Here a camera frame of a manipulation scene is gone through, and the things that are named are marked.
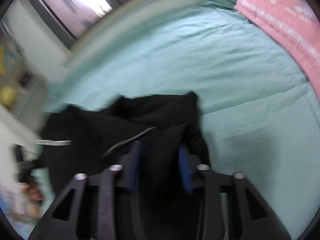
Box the black jacket with white stripe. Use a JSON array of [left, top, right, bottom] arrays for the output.
[[35, 92, 210, 198]]

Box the teal quilted bedspread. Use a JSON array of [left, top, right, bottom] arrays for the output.
[[44, 4, 319, 239]]

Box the white bookshelf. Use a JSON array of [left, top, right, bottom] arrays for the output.
[[1, 18, 46, 118]]

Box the yellow globe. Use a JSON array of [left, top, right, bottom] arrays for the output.
[[0, 86, 17, 109]]

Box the pink embroidered pillow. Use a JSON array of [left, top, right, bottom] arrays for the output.
[[234, 0, 319, 96]]

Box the dark framed window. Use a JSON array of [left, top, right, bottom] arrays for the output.
[[28, 0, 129, 49]]

